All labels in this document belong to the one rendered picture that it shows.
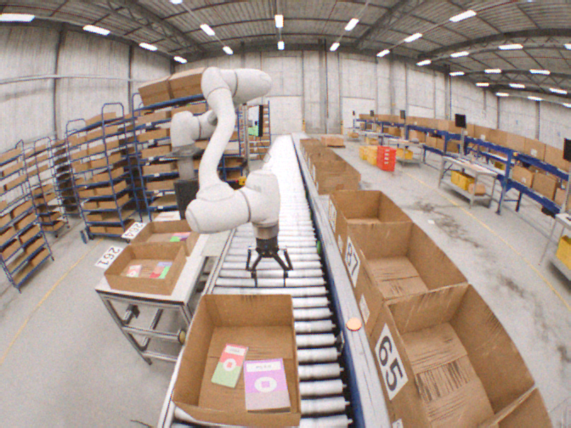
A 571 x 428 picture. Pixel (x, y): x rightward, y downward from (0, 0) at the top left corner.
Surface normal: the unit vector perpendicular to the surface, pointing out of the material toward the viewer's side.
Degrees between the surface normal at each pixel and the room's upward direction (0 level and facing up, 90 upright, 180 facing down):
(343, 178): 91
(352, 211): 89
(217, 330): 0
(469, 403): 1
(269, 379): 0
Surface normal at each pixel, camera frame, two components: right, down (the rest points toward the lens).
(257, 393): -0.03, -0.91
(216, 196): 0.34, -0.49
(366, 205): -0.01, 0.40
